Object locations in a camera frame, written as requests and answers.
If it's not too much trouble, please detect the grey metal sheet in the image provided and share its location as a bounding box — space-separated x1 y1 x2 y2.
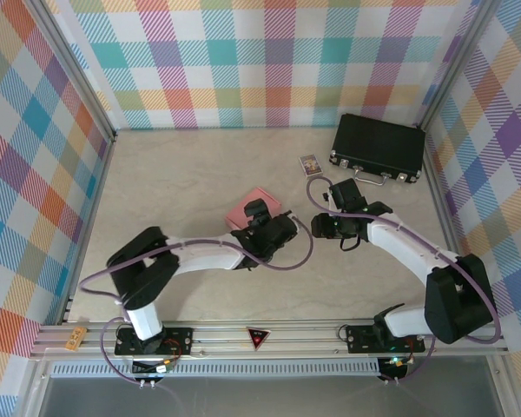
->
36 375 505 417

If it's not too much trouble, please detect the aluminium frame post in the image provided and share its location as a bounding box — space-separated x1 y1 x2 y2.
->
414 0 494 131
25 0 118 144

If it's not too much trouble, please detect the small wooden block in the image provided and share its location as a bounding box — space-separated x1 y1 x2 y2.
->
64 328 87 351

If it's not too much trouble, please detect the aluminium mounting rail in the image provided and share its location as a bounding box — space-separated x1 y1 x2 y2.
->
29 318 510 361

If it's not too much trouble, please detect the pink paper box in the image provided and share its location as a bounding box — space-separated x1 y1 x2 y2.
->
224 187 283 230

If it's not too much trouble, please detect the red triangular button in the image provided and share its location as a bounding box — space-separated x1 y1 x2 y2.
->
246 327 271 352

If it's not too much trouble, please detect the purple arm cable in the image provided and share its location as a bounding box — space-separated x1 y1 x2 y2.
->
78 215 316 387
307 175 503 386

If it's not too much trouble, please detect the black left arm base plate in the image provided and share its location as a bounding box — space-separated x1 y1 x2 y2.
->
115 326 195 357

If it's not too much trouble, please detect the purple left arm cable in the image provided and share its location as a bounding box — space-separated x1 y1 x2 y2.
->
78 215 316 387

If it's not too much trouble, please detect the black case with metal handle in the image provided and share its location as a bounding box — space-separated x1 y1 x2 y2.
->
328 113 426 187

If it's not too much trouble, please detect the small purple card box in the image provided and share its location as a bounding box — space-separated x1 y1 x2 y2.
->
298 154 326 179

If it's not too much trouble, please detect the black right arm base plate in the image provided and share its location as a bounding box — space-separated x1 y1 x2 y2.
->
344 324 426 354

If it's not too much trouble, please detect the aluminium side rail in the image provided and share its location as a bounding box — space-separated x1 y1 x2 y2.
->
420 125 481 322
56 129 118 325

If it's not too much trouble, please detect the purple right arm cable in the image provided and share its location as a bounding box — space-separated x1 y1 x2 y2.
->
307 175 503 386

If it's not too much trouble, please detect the grey slotted cable duct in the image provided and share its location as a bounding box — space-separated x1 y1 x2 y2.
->
49 361 383 379

